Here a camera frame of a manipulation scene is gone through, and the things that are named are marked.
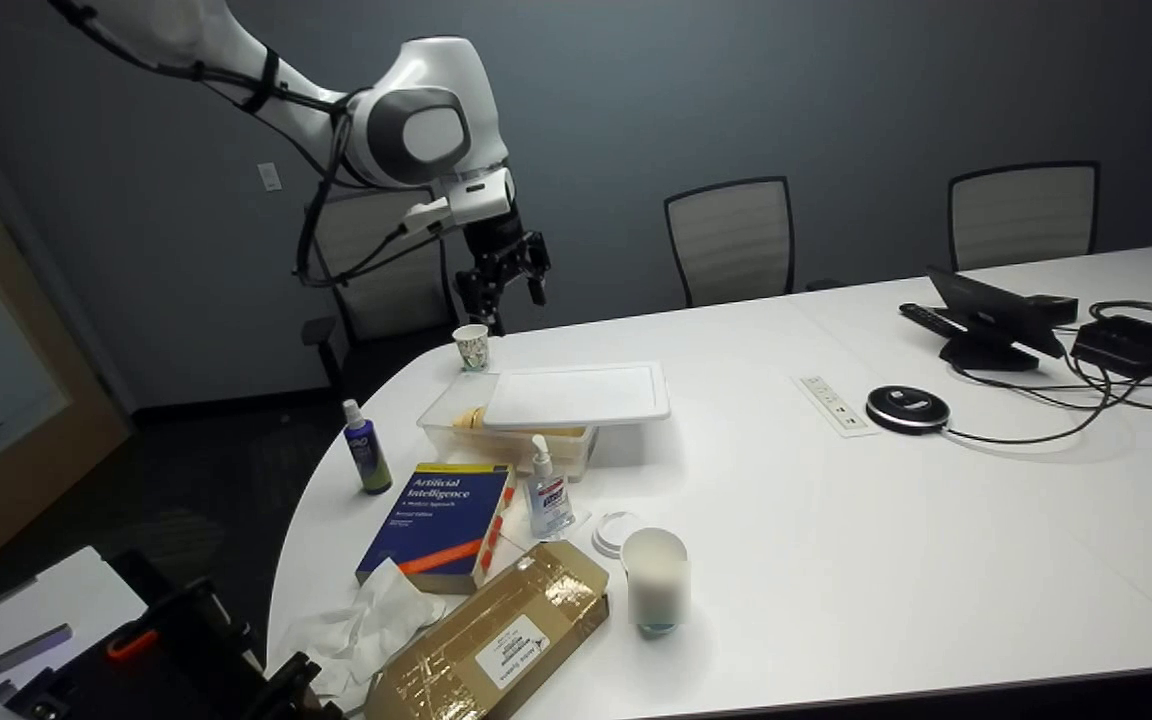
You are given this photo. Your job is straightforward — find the black round speaker puck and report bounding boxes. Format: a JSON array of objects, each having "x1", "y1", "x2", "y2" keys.
[{"x1": 858, "y1": 382, "x2": 954, "y2": 441}]

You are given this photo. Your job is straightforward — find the patterned paper cup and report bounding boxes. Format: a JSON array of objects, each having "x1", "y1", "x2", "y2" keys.
[
  {"x1": 449, "y1": 319, "x2": 497, "y2": 375},
  {"x1": 617, "y1": 524, "x2": 695, "y2": 646}
]

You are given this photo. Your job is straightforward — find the crumpled clear plastic bag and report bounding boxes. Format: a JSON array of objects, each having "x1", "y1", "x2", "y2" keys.
[{"x1": 293, "y1": 558, "x2": 455, "y2": 714}]

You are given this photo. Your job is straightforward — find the grey mesh office chair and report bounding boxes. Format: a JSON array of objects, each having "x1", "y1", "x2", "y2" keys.
[
  {"x1": 658, "y1": 173, "x2": 801, "y2": 312},
  {"x1": 942, "y1": 159, "x2": 1104, "y2": 277},
  {"x1": 300, "y1": 179, "x2": 506, "y2": 399}
]

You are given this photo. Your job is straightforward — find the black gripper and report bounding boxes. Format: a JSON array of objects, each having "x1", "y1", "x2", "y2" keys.
[{"x1": 451, "y1": 212, "x2": 557, "y2": 340}]

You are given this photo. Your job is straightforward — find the white remote control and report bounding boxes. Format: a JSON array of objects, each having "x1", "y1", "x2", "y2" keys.
[{"x1": 794, "y1": 374, "x2": 872, "y2": 444}]

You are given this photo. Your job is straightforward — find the clear pump bottle white pump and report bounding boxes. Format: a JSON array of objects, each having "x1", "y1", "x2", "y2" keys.
[{"x1": 524, "y1": 432, "x2": 580, "y2": 545}]

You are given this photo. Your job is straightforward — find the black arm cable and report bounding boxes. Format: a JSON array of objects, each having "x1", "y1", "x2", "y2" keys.
[{"x1": 53, "y1": 0, "x2": 451, "y2": 292}]

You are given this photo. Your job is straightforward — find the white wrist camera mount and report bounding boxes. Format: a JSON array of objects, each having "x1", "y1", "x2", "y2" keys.
[{"x1": 400, "y1": 168, "x2": 524, "y2": 241}]

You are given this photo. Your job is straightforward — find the small blue-capped bottle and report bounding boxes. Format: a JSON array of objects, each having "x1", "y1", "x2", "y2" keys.
[{"x1": 335, "y1": 395, "x2": 396, "y2": 501}]

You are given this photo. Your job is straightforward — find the black power box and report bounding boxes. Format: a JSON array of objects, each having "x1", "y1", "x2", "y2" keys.
[{"x1": 1066, "y1": 316, "x2": 1152, "y2": 386}]

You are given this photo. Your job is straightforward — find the clear plastic food container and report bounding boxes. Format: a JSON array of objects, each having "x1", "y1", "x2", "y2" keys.
[{"x1": 414, "y1": 367, "x2": 598, "y2": 483}]

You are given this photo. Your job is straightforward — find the small white round lid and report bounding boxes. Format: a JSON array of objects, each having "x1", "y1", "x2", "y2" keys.
[{"x1": 587, "y1": 507, "x2": 644, "y2": 560}]

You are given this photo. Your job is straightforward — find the blue hardcover book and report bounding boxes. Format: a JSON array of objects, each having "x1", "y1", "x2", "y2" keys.
[{"x1": 353, "y1": 461, "x2": 518, "y2": 600}]

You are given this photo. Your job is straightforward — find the grey marker pen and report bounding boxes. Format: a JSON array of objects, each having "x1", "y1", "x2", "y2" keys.
[{"x1": 0, "y1": 621, "x2": 74, "y2": 677}]

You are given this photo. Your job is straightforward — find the wooden door frame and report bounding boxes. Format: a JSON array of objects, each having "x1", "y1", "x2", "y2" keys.
[{"x1": 0, "y1": 119, "x2": 136, "y2": 590}]

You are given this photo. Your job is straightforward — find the black cables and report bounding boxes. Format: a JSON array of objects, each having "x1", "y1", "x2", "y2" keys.
[{"x1": 940, "y1": 296, "x2": 1152, "y2": 454}]

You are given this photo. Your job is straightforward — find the white container lid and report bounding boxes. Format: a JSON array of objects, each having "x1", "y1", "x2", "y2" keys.
[{"x1": 474, "y1": 356, "x2": 677, "y2": 432}]

